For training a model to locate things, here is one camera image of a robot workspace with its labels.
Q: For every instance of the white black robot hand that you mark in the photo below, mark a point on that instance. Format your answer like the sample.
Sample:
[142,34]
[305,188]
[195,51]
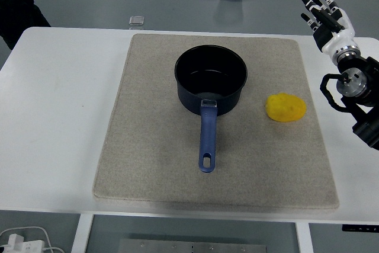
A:
[336,38]

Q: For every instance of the beige fabric mat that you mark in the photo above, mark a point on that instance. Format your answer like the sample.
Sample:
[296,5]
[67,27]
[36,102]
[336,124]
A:
[216,152]

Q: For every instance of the black table control panel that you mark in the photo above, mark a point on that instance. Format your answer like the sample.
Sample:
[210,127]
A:
[360,227]

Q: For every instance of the small clear square box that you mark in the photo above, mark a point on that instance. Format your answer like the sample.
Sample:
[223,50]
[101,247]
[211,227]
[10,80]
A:
[136,20]

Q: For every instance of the grey metal plate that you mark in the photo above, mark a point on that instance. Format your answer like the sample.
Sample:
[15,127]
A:
[192,246]

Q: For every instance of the person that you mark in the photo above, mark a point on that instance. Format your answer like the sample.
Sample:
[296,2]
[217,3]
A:
[17,4]

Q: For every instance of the white power strip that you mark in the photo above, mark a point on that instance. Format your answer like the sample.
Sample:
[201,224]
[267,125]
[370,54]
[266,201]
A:
[17,243]

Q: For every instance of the white table leg frame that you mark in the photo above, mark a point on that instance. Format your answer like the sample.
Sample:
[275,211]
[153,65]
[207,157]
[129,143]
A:
[81,232]

